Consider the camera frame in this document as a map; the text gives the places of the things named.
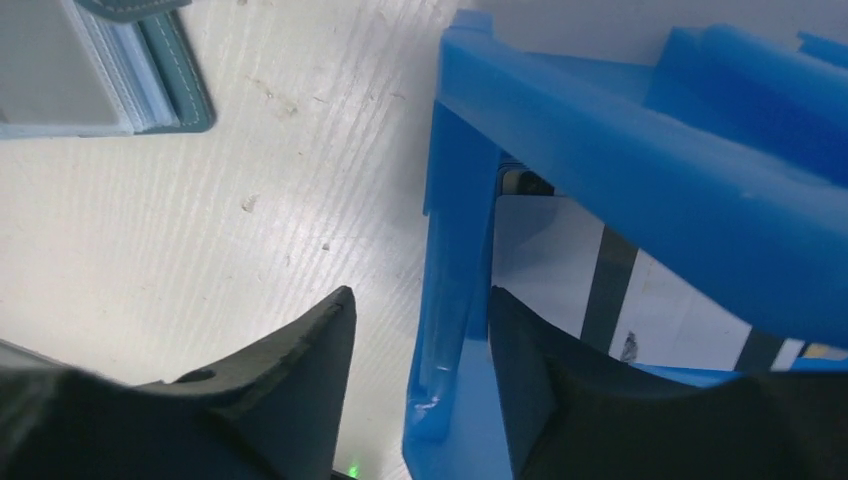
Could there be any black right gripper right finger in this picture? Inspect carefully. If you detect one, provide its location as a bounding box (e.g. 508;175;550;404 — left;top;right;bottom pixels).
488;287;847;479

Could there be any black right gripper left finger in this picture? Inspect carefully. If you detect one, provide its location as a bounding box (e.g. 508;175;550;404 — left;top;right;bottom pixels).
1;286;357;479

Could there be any white card with black stripe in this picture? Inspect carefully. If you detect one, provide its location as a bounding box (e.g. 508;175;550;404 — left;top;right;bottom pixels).
492;193;826;373

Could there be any blue plastic bin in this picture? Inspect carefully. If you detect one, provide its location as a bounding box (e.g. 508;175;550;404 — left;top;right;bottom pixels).
402;10;847;479

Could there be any teal leather card holder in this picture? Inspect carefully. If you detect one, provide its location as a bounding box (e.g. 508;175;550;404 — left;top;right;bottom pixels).
1;1;215;139

